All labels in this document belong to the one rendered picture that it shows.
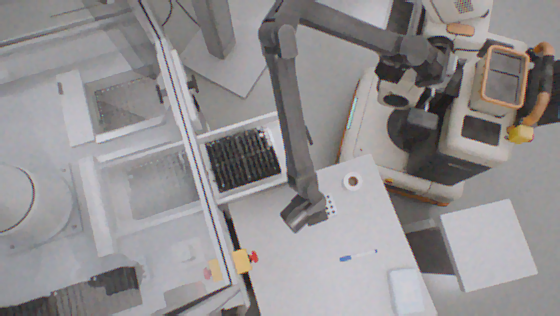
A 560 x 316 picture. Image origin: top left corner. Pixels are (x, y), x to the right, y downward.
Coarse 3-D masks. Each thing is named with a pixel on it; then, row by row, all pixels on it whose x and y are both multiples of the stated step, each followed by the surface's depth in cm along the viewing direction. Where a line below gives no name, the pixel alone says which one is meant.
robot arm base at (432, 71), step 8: (432, 48) 103; (448, 48) 105; (432, 56) 102; (440, 56) 103; (448, 56) 105; (424, 64) 103; (432, 64) 102; (440, 64) 103; (424, 72) 105; (432, 72) 104; (440, 72) 103; (416, 80) 109; (424, 80) 107; (432, 80) 105; (440, 80) 103
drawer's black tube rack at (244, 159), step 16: (256, 128) 131; (224, 144) 132; (240, 144) 130; (256, 144) 130; (224, 160) 131; (240, 160) 131; (256, 160) 128; (224, 176) 127; (240, 176) 128; (256, 176) 127
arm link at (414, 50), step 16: (288, 0) 79; (304, 0) 81; (272, 16) 82; (288, 16) 80; (304, 16) 82; (320, 16) 85; (336, 16) 87; (352, 16) 90; (272, 32) 79; (336, 32) 88; (352, 32) 90; (368, 32) 92; (384, 32) 94; (368, 48) 96; (384, 48) 95; (400, 48) 94; (416, 48) 96; (416, 64) 98
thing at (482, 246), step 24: (456, 216) 139; (480, 216) 139; (504, 216) 139; (408, 240) 188; (432, 240) 160; (456, 240) 136; (480, 240) 137; (504, 240) 137; (432, 264) 165; (456, 264) 134; (480, 264) 134; (504, 264) 134; (528, 264) 135; (480, 288) 132
